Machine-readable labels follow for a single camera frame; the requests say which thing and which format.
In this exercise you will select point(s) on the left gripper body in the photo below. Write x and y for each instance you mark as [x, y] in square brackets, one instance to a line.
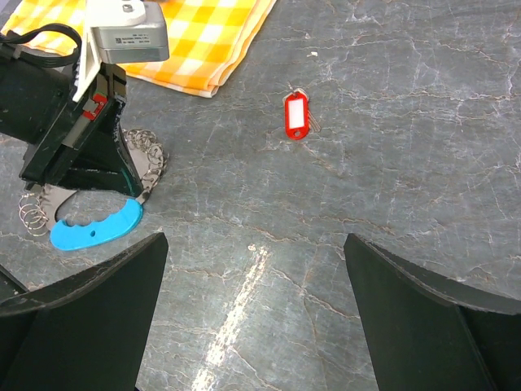
[36, 99]

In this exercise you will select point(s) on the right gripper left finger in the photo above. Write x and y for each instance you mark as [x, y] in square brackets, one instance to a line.
[86, 332]

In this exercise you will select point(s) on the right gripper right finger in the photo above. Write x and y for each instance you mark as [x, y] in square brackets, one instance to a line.
[427, 332]

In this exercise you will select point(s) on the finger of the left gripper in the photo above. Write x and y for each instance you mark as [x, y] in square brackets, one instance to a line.
[102, 163]

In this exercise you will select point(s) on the red tag key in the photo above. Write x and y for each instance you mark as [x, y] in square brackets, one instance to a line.
[299, 121]

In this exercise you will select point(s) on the orange white checkered cloth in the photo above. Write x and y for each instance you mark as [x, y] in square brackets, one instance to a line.
[207, 39]

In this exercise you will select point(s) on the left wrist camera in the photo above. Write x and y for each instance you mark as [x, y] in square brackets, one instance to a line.
[120, 32]

